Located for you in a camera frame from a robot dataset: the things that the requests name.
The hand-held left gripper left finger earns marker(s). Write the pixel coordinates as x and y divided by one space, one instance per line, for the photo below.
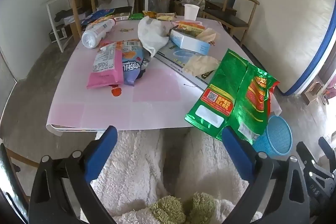
102 150

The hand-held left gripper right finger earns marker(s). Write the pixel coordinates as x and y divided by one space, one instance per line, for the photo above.
236 153

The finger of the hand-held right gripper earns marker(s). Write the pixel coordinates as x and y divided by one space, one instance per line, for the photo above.
313 166
328 149

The blue plastic basket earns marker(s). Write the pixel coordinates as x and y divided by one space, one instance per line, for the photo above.
278 137

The green snack bag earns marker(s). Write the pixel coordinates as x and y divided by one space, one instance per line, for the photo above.
233 98

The pink snack bag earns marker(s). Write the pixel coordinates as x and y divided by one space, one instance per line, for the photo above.
105 69

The white plastic bottle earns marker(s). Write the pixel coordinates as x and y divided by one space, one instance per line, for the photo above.
97 33

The cardboard box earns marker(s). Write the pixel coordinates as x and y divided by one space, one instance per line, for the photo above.
313 91

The purple chip bag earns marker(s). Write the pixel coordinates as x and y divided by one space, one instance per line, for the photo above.
131 63

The flat printed box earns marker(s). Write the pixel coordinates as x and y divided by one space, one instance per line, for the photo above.
173 56

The blue white tissue box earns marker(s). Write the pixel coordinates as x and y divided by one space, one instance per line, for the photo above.
189 44

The microwave oven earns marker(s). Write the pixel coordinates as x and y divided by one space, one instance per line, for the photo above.
58 33

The white plastic bag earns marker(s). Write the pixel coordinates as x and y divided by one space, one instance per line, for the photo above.
152 35

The white mattress blue edge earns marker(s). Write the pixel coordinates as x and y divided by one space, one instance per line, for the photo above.
288 24

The blue snack bag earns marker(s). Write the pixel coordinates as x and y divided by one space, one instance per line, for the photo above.
98 15

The small printed box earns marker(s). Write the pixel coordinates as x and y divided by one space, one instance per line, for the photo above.
122 16

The orange snack packet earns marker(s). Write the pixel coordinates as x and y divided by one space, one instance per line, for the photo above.
190 25

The small green packet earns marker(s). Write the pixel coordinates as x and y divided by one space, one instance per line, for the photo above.
136 16

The black cloth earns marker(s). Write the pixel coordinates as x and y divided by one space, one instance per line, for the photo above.
63 14

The yellow snack packet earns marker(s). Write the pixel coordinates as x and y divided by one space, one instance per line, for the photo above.
150 14
166 17

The white paper cup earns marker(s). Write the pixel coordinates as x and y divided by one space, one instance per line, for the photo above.
191 12

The white sheet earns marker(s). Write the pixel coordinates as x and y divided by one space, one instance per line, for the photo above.
115 2

